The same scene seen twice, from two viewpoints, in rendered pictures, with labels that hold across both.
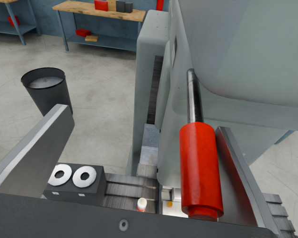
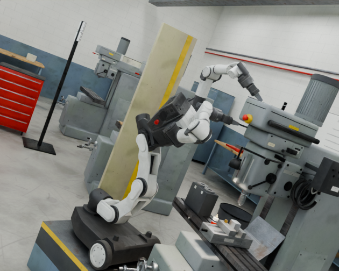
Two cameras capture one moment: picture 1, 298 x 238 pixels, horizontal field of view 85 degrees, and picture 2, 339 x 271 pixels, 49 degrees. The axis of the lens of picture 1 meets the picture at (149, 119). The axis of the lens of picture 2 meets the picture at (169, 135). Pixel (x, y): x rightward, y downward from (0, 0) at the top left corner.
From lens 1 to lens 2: 254 cm
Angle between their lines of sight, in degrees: 65
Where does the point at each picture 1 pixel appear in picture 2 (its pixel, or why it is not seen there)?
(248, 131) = (255, 149)
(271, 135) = (259, 151)
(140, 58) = not seen: hidden behind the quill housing
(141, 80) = not seen: hidden behind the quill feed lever
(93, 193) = (206, 192)
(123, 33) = not seen: outside the picture
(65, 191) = (199, 186)
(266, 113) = (253, 136)
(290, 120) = (256, 139)
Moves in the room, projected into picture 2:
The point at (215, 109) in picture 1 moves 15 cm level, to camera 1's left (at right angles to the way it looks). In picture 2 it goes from (248, 135) to (235, 128)
